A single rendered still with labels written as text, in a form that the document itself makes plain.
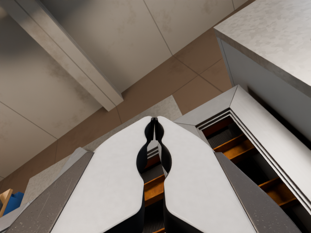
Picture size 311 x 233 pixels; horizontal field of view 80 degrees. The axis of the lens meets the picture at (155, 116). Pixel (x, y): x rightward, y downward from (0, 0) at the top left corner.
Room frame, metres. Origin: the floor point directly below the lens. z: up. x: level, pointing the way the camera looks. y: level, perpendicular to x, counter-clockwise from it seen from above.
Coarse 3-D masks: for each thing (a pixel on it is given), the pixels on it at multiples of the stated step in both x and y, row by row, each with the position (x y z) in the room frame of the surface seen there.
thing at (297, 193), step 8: (224, 112) 0.49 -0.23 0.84; (232, 112) 0.46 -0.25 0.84; (208, 120) 0.50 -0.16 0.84; (216, 120) 0.49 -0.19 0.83; (240, 120) 0.41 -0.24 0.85; (200, 128) 0.51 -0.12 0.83; (208, 128) 0.49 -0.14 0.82; (240, 128) 0.39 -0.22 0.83; (248, 136) 0.35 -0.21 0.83; (208, 144) 0.43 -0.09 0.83; (256, 144) 0.31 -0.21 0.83; (152, 152) 0.56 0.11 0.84; (264, 152) 0.27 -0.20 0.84; (272, 160) 0.23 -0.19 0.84; (272, 168) 0.22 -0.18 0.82; (280, 168) 0.20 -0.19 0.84; (280, 176) 0.19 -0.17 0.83; (288, 176) 0.17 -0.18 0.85; (288, 184) 0.16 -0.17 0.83; (296, 192) 0.14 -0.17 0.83; (304, 200) 0.12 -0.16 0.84; (0, 232) 0.78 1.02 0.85
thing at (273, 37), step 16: (256, 0) 0.67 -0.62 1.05; (272, 0) 0.60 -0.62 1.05; (288, 0) 0.53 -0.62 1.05; (304, 0) 0.48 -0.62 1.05; (240, 16) 0.65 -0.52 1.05; (256, 16) 0.58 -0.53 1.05; (272, 16) 0.52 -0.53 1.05; (288, 16) 0.46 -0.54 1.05; (304, 16) 0.42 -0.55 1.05; (224, 32) 0.63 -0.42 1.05; (240, 32) 0.56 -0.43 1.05; (256, 32) 0.50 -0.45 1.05; (272, 32) 0.45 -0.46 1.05; (288, 32) 0.40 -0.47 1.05; (304, 32) 0.37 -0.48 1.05; (240, 48) 0.52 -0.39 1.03; (256, 48) 0.44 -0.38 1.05; (272, 48) 0.40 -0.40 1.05; (288, 48) 0.36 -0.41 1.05; (304, 48) 0.32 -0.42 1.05; (272, 64) 0.35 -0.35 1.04; (288, 64) 0.31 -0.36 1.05; (304, 64) 0.28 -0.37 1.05; (288, 80) 0.29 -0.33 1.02; (304, 80) 0.25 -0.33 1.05
